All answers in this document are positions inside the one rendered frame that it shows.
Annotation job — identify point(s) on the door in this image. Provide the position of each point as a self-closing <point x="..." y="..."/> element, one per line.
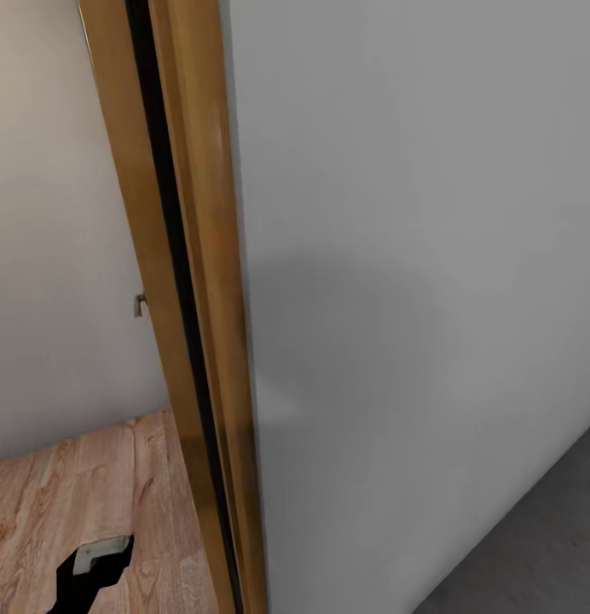
<point x="189" y="50"/>

